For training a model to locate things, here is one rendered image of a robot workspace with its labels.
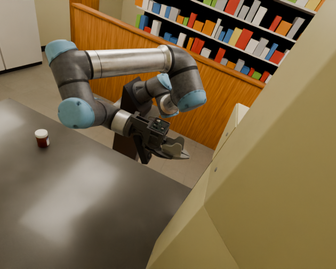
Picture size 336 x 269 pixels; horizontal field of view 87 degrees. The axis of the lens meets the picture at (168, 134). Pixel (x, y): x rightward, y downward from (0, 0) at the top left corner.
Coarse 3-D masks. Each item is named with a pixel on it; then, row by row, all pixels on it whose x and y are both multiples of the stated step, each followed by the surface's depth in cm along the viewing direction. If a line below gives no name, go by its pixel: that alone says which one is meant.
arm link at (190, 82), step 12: (180, 72) 63; (192, 72) 63; (180, 84) 64; (192, 84) 63; (168, 96) 89; (180, 96) 65; (192, 96) 64; (204, 96) 66; (168, 108) 95; (180, 108) 67; (192, 108) 71
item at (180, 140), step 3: (168, 138) 56; (171, 138) 56; (177, 138) 55; (180, 138) 55; (183, 138) 54; (168, 141) 57; (171, 141) 56; (174, 141) 56; (177, 141) 56; (180, 141) 55; (183, 141) 55; (168, 144) 57; (171, 144) 57; (183, 144) 55; (183, 150) 57; (183, 153) 56; (186, 153) 56
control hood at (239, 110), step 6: (234, 108) 40; (240, 108) 38; (246, 108) 39; (234, 114) 38; (240, 114) 36; (228, 120) 41; (234, 120) 35; (240, 120) 34; (228, 126) 38; (234, 126) 33; (228, 132) 35; (222, 138) 38; (222, 144) 35; (216, 150) 39
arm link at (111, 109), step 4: (96, 100) 54; (100, 100) 55; (104, 104) 52; (108, 104) 55; (108, 108) 53; (112, 108) 54; (116, 108) 54; (120, 108) 56; (108, 112) 53; (112, 112) 53; (116, 112) 53; (108, 116) 53; (112, 116) 53; (108, 120) 53; (112, 120) 53; (104, 124) 54; (108, 124) 53; (108, 128) 55
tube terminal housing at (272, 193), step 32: (320, 32) 18; (288, 64) 22; (320, 64) 15; (288, 96) 18; (320, 96) 15; (256, 128) 22; (288, 128) 17; (320, 128) 15; (224, 160) 29; (256, 160) 20; (288, 160) 17; (320, 160) 15; (192, 192) 43; (224, 192) 25; (256, 192) 21; (288, 192) 18; (320, 192) 15; (192, 224) 32; (224, 224) 25; (256, 224) 21; (288, 224) 18; (320, 224) 16; (160, 256) 46; (192, 256) 33; (224, 256) 26; (256, 256) 21; (288, 256) 18; (320, 256) 16
